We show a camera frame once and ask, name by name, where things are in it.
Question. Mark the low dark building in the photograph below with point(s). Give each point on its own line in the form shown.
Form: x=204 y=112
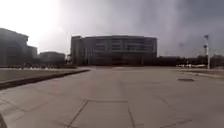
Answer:
x=52 y=58

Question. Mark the low dark kerb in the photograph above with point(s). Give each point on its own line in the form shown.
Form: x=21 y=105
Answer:
x=40 y=78

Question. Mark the dark tall building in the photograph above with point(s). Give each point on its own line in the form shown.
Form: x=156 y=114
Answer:
x=13 y=48

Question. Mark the pole with cameras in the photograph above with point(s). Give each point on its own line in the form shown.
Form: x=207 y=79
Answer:
x=207 y=53

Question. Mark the grey paved plaza ground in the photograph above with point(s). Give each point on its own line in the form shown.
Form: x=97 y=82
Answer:
x=113 y=96

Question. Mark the large dark wide building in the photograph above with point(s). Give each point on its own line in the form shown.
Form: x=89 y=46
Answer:
x=113 y=50

